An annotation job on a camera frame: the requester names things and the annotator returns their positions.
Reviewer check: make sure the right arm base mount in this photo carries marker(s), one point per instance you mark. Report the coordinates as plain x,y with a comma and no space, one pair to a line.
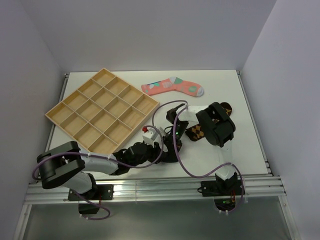
232,190

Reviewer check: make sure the brown orange argyle sock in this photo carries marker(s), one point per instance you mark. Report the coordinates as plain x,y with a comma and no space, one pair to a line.
195,132

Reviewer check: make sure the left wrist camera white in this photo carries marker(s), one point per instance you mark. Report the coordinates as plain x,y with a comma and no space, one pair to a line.
150,136

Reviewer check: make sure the pink patterned sock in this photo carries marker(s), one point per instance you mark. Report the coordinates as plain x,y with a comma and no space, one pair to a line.
173,84

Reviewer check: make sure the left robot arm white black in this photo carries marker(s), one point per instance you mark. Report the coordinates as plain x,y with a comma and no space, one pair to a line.
68,166

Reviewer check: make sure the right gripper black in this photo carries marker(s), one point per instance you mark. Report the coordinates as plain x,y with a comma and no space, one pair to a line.
169,142

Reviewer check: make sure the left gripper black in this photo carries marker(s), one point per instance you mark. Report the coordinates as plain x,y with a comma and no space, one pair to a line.
155,150

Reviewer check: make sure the wooden compartment tray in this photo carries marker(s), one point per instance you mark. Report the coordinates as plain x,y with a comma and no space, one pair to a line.
103,113

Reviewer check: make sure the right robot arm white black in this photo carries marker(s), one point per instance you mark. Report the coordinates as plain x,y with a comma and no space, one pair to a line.
217,128

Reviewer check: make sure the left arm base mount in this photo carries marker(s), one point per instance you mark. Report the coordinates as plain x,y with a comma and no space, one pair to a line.
100,192

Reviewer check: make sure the aluminium frame rail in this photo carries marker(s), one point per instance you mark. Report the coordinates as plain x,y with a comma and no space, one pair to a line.
155,190

